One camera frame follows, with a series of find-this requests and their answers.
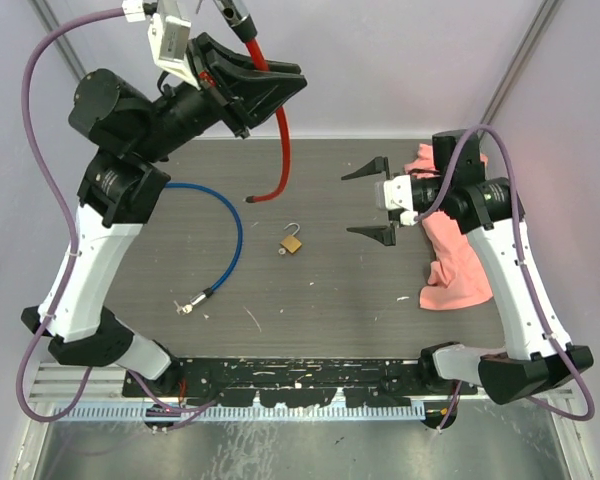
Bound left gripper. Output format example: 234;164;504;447
132;31;306;162

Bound red cable lock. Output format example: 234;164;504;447
214;0;292;204

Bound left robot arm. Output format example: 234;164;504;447
21;34;307;396

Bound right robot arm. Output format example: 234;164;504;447
346;125;594;405

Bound blue lock keys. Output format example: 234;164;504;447
174;301;193;316

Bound brass padlock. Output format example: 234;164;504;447
278;222;302;256

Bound pink cloth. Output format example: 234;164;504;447
403;142;496;312

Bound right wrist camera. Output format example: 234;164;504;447
374;174;419;226

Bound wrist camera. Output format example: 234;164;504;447
374;174;419;226
148;0;200;89

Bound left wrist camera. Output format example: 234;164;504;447
148;0;200;89

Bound blue cable lock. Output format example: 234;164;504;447
165;182;244;313

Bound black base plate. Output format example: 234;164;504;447
122;355;480;409

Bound slotted cable duct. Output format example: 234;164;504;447
62;398;426;423

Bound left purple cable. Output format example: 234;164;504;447
18;2;221;434

